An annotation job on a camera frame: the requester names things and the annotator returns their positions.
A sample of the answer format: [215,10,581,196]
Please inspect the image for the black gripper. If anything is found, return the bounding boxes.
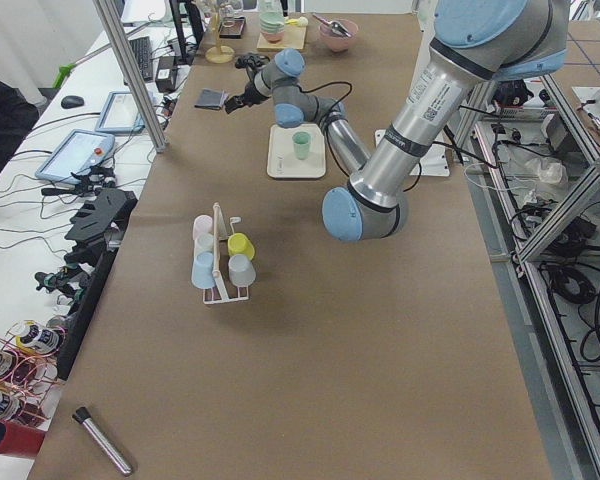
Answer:
[224,82,267,114]

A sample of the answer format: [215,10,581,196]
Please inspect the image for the green cup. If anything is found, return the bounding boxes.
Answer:
[292,131,312,160]

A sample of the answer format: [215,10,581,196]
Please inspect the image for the cream rectangular tray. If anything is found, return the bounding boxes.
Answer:
[267,123,326,179]

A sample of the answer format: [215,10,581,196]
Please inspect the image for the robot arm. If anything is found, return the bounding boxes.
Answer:
[225,1,569,242]

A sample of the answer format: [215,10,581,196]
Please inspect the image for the pink cup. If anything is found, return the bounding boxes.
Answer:
[192,214,213,240]

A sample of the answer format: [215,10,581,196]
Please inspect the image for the yellow cup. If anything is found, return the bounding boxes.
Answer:
[227,232,255,260]

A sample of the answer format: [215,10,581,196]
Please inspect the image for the white cup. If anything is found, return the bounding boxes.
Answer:
[194,232,214,256]

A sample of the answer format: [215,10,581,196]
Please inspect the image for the grey cup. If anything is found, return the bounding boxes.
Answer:
[228,254,256,288]

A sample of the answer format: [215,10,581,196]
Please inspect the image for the light blue cup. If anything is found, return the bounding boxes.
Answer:
[191,251,215,290]

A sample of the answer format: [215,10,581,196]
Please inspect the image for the grey folded cloth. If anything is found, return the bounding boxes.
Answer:
[194,88,228,110]

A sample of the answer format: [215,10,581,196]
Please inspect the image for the wooden mug tree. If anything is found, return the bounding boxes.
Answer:
[200,1,235,64]

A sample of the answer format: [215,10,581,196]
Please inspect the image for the stacked green bowls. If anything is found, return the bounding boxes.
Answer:
[259,11,285,43]

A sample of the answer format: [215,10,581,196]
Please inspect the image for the wooden cutting board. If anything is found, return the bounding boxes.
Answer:
[256,25,307,52]

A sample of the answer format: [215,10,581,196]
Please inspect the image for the black keyboard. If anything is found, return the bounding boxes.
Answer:
[129,36,153,81]

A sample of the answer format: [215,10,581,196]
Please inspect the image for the far teach pendant tablet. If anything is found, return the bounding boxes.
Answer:
[95,91,144,135]

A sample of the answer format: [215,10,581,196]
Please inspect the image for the teach pendant tablet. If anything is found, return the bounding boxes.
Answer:
[95,91,144,135]
[34,129,115,184]

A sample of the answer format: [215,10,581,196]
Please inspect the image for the pink bowl with ice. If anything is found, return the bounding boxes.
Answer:
[319,19,359,52]

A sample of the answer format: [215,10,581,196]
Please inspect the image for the metal scoop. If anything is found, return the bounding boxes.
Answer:
[312,13,352,38]

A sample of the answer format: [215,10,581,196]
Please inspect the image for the near teach pendant tablet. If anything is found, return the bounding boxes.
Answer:
[34,129,115,184]

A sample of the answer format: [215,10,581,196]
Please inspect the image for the black computer mouse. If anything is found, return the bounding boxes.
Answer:
[60,95,85,110]

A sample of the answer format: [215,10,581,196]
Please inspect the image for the black tool holder stand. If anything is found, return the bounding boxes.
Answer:
[56,188,138,380]

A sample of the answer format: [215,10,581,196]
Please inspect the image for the metal cylinder with black cap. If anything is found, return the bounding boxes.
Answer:
[72,406,134,477]

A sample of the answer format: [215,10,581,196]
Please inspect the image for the red cylinder can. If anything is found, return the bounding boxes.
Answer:
[0,421,46,459]

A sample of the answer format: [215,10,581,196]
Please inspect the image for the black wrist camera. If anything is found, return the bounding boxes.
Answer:
[234,52,270,71]

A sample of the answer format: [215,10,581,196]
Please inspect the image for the white wire cup rack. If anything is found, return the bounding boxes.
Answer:
[202,202,250,306]

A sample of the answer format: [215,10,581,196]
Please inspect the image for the aluminium frame post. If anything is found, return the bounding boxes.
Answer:
[93,0,167,153]

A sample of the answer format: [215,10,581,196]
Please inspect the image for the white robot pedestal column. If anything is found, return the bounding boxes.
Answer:
[374,0,451,179]

